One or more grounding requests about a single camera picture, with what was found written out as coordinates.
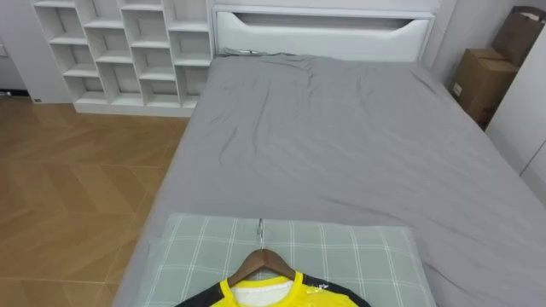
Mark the white cabinet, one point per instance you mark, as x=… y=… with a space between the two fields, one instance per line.
x=522 y=119

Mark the tall brown cardboard box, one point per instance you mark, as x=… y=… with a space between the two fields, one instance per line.
x=518 y=36

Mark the white cubby shelf unit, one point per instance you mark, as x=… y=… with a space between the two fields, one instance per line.
x=128 y=55

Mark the brown wooden clothes hanger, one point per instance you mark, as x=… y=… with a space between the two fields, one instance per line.
x=261 y=258

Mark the grey bed with white headboard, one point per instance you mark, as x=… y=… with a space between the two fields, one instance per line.
x=341 y=140

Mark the yellow and black shirt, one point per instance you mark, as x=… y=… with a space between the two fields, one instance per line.
x=298 y=296

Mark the green checked pillow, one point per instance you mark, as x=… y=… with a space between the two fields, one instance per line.
x=362 y=264

